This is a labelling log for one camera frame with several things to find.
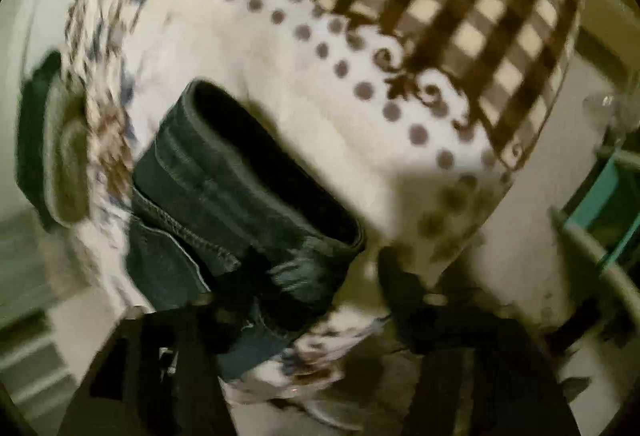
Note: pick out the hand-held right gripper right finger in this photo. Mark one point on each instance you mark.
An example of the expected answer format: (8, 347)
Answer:
(475, 356)

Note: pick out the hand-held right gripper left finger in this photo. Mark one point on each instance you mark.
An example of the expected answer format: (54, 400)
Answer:
(150, 366)

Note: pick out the dark blue denim pants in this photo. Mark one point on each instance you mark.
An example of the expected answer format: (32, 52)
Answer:
(225, 196)

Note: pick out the teal stool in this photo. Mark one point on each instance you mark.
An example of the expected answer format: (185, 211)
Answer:
(607, 196)

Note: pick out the dark green plush blanket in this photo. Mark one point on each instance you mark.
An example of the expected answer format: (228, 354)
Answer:
(35, 140)

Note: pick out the bed with floral sheet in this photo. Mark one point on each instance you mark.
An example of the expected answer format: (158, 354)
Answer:
(310, 105)

